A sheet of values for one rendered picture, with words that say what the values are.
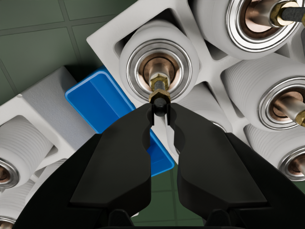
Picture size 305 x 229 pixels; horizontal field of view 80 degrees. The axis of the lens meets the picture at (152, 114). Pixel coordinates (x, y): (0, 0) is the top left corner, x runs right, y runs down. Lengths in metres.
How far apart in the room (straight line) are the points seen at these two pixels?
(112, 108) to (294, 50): 0.41
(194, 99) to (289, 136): 0.15
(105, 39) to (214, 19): 0.15
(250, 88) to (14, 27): 0.51
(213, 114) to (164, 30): 0.12
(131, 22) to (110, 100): 0.29
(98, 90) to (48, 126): 0.18
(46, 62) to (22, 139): 0.23
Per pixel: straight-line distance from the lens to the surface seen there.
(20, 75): 0.59
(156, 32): 0.21
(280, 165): 0.35
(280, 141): 0.34
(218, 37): 0.22
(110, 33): 0.29
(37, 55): 0.55
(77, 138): 0.42
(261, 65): 0.29
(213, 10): 0.22
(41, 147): 0.40
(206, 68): 0.30
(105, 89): 0.51
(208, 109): 0.26
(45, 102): 0.41
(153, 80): 0.18
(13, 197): 0.51
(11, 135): 0.39
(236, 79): 0.30
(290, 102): 0.27
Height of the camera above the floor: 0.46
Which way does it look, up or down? 60 degrees down
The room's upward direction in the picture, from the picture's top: 179 degrees counter-clockwise
